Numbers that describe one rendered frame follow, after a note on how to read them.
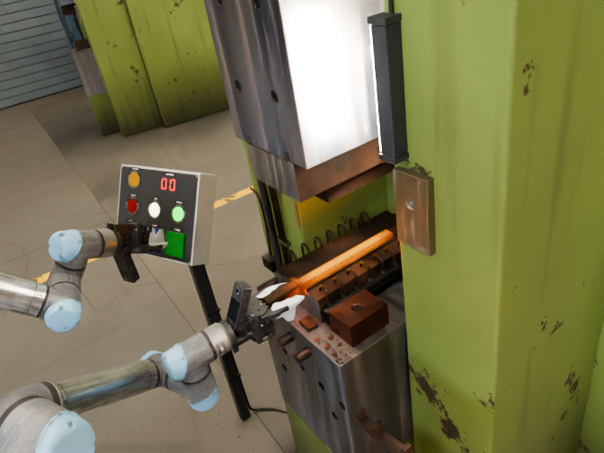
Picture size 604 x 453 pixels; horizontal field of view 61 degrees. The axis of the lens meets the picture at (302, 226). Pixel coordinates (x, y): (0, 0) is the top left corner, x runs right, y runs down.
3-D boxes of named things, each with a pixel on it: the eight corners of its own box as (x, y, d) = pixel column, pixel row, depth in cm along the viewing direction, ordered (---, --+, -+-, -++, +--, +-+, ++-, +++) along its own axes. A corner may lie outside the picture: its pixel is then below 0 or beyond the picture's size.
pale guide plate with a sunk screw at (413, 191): (429, 256, 104) (426, 182, 95) (397, 240, 110) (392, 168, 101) (436, 253, 104) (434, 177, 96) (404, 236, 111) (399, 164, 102)
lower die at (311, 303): (322, 324, 132) (317, 297, 127) (279, 288, 146) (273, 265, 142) (436, 252, 150) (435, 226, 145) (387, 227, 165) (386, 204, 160)
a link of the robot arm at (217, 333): (199, 324, 123) (214, 341, 117) (215, 315, 125) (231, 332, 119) (206, 347, 127) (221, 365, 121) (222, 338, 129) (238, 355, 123)
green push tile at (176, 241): (182, 258, 156) (184, 234, 155) (163, 254, 160) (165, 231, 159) (186, 258, 158) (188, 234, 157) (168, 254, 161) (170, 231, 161)
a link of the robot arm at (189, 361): (165, 373, 123) (155, 348, 118) (207, 350, 128) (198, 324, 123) (179, 393, 117) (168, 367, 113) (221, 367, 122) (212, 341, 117)
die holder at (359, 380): (359, 481, 141) (340, 367, 118) (282, 398, 169) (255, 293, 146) (491, 371, 165) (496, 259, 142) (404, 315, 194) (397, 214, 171)
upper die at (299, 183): (300, 203, 113) (293, 164, 108) (253, 177, 128) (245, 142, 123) (432, 137, 131) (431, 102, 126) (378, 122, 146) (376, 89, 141)
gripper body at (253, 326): (262, 318, 135) (223, 341, 130) (256, 293, 130) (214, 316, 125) (279, 333, 129) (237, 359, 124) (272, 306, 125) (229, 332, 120)
